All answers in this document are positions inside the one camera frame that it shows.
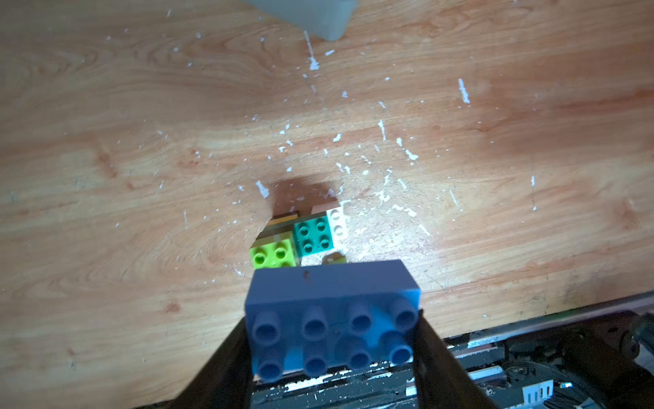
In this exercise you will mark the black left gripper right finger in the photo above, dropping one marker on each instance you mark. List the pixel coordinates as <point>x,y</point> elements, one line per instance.
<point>440,380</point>

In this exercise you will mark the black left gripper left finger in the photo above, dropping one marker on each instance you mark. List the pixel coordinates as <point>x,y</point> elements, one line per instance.
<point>226,381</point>

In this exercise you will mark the blue long lego brick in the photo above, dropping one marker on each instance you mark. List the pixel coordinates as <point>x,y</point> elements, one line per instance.
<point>315,318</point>

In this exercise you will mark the lime lego brick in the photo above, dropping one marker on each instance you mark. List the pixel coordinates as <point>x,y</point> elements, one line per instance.
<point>335,258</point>
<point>273,252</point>

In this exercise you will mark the dark green lego brick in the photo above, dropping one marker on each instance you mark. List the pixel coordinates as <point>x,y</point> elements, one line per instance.
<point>313,235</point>

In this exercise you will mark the yellow lego brick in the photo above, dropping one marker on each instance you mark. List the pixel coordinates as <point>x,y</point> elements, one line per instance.
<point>278,221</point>

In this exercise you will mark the white lego brick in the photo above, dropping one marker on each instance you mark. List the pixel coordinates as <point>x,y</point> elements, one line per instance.
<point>337,220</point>

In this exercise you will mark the black lego brick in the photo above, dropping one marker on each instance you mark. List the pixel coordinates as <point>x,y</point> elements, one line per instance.
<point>273,230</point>

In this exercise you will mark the grey plastic storage box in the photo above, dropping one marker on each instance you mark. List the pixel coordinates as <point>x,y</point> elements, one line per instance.
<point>327,19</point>

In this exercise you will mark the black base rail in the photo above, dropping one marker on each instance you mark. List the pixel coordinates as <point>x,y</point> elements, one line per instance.
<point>593,357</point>

